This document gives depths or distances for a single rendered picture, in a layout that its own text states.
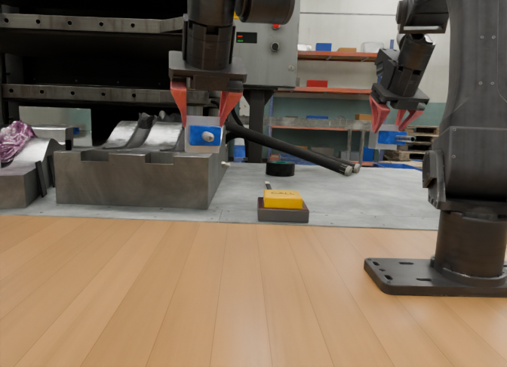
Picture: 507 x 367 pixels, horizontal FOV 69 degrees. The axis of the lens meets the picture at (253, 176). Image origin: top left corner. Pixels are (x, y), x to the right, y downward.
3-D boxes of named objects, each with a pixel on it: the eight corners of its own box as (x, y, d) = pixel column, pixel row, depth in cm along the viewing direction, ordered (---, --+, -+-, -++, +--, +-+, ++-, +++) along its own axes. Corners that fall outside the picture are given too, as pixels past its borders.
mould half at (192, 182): (207, 209, 64) (209, 130, 62) (56, 203, 64) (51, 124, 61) (227, 168, 113) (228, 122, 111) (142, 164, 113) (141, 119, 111)
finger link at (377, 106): (359, 123, 85) (372, 84, 79) (388, 124, 86) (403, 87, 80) (370, 140, 79) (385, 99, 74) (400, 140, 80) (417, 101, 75)
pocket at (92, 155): (111, 175, 63) (110, 153, 62) (79, 174, 63) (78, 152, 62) (120, 171, 67) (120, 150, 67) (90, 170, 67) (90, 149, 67)
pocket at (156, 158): (174, 177, 63) (174, 155, 62) (143, 176, 63) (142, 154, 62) (179, 173, 67) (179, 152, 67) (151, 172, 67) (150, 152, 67)
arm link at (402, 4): (385, 50, 82) (394, -11, 75) (427, 50, 80) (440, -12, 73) (389, 68, 73) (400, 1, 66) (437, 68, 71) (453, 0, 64)
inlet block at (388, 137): (422, 153, 73) (425, 125, 72) (399, 152, 72) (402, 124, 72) (388, 149, 86) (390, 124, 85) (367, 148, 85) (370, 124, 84)
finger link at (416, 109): (369, 124, 85) (382, 85, 79) (398, 125, 86) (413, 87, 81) (381, 140, 80) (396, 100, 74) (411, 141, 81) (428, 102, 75)
